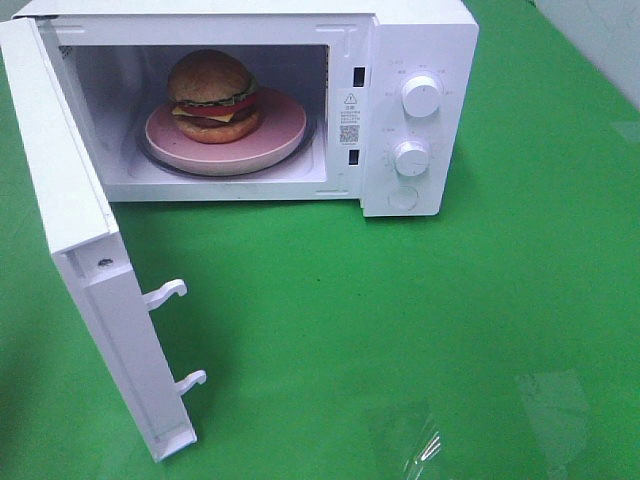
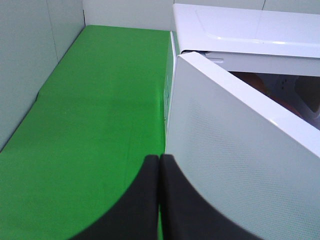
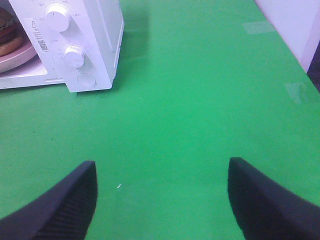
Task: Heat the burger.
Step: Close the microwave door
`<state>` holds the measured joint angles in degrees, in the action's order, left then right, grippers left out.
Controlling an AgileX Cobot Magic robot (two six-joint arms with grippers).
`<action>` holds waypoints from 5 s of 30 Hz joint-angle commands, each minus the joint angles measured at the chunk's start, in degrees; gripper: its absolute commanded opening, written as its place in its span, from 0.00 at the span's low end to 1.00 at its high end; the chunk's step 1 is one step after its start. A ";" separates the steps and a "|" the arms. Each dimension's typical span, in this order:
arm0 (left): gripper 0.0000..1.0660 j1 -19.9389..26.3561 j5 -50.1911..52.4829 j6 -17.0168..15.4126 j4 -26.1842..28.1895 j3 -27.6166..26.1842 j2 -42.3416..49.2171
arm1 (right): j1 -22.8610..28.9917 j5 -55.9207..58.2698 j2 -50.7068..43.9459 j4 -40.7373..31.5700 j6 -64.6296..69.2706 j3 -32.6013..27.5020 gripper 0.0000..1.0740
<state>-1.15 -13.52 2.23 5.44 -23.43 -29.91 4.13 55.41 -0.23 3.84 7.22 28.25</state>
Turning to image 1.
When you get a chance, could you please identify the burger with sesame-free bun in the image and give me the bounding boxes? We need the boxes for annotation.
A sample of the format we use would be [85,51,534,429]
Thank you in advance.
[167,49,260,144]

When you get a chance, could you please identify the round door release button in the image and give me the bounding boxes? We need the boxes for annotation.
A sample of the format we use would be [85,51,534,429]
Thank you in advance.
[388,186,419,211]

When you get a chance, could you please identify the white round knob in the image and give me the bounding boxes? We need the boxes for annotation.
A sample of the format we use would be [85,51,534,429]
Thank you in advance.
[393,141,430,177]
[401,73,442,118]

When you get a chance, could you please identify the lower white round knob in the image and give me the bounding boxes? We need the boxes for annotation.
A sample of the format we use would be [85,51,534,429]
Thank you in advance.
[393,141,430,177]

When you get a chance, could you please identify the white microwave door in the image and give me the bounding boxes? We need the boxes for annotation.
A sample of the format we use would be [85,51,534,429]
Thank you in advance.
[1,18,197,461]

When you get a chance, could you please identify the upper white round knob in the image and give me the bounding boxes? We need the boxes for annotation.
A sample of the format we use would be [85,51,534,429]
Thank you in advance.
[401,73,442,118]

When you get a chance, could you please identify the white microwave oven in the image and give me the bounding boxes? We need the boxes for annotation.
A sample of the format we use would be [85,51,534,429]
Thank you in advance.
[9,1,479,217]

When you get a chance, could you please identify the glass microwave turntable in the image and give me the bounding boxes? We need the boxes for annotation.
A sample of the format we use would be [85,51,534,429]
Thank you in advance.
[142,117,316,177]

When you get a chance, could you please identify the white door latch hook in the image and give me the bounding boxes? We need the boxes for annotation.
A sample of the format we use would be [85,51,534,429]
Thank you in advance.
[142,279,188,311]
[175,370,207,396]

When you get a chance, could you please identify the pink round plate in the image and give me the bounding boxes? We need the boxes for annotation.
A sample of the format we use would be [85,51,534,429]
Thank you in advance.
[145,88,307,176]

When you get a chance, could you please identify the lower white door latch hook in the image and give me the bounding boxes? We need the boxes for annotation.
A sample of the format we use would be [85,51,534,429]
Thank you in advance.
[175,370,207,396]

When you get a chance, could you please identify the upper white door latch hook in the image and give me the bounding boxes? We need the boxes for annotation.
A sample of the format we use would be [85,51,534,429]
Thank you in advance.
[142,279,188,311]

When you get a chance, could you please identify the white warning label sticker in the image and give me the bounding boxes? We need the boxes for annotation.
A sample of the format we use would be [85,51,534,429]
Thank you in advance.
[338,88,366,145]

